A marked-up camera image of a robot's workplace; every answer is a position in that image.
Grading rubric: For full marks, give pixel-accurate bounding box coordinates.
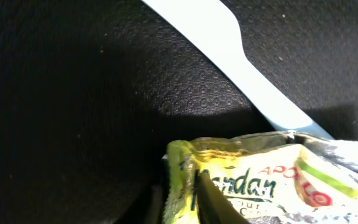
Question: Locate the round black tray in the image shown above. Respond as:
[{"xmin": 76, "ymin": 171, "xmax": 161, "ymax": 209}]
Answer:
[{"xmin": 0, "ymin": 1, "xmax": 358, "ymax": 223}]

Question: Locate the yellow foil snack wrapper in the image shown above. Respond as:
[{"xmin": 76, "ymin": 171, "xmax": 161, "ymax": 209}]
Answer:
[{"xmin": 163, "ymin": 131, "xmax": 358, "ymax": 223}]

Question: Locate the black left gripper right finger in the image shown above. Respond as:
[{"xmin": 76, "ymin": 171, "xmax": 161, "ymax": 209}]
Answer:
[{"xmin": 195, "ymin": 173, "xmax": 249, "ymax": 224}]

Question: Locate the light blue spoon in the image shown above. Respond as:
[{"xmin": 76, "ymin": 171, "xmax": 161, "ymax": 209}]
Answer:
[{"xmin": 143, "ymin": 0, "xmax": 332, "ymax": 139}]

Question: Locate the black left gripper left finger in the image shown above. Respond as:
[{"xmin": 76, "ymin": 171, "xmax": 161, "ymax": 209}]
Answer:
[{"xmin": 114, "ymin": 184, "xmax": 167, "ymax": 224}]

